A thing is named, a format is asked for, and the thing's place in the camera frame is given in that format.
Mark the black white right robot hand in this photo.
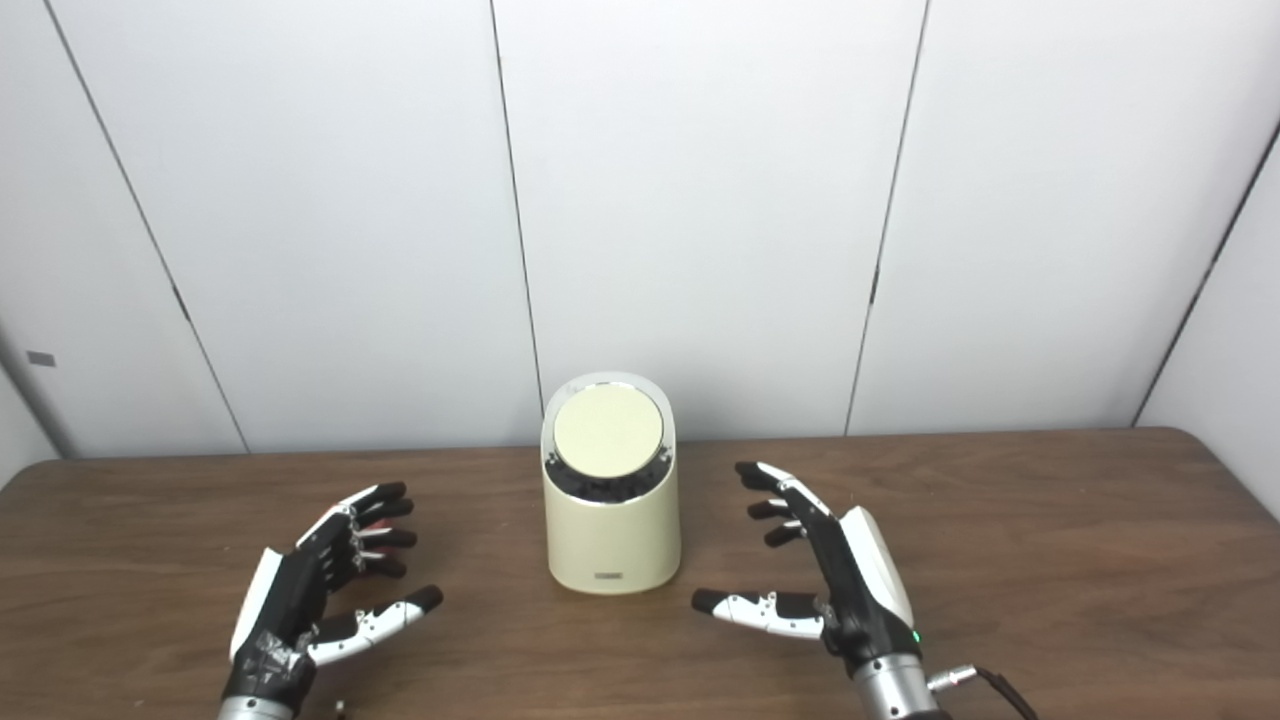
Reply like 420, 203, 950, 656
692, 461, 926, 681

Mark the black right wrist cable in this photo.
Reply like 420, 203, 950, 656
928, 664, 1041, 720

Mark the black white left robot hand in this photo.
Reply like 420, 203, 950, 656
220, 482, 444, 716

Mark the cream-colored lidded bin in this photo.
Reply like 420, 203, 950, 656
541, 372, 683, 596

